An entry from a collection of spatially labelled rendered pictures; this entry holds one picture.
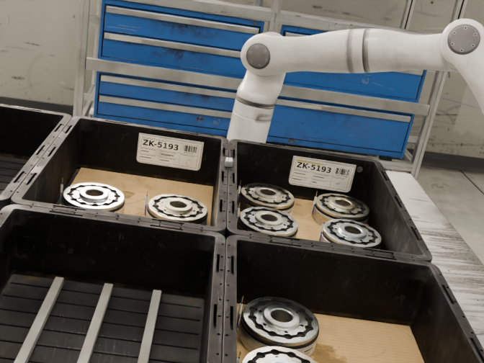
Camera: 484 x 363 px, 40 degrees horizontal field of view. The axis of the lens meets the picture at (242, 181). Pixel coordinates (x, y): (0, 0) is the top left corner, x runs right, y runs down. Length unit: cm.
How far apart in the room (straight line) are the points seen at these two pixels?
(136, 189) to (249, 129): 36
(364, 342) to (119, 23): 232
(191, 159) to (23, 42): 282
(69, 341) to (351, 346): 37
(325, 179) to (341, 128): 193
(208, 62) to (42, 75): 130
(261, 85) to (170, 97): 162
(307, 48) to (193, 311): 69
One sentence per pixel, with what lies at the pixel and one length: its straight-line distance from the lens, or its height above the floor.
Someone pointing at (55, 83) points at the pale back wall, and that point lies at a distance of 404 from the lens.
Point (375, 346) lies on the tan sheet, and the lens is 94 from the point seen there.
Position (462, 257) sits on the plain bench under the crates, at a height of 70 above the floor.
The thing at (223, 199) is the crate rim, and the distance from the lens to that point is 101.
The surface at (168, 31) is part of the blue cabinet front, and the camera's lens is 302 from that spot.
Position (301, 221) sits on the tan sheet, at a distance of 122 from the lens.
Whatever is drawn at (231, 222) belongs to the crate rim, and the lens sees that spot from 94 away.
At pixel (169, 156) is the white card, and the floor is 88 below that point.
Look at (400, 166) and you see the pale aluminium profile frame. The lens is 337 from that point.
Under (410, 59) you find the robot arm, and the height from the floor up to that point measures 111.
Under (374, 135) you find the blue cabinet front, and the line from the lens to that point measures 328.
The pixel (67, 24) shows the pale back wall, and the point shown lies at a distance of 395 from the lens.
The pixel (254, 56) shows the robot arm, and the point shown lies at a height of 105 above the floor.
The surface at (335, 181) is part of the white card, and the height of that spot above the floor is 88.
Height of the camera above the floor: 135
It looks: 23 degrees down
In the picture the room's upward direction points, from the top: 10 degrees clockwise
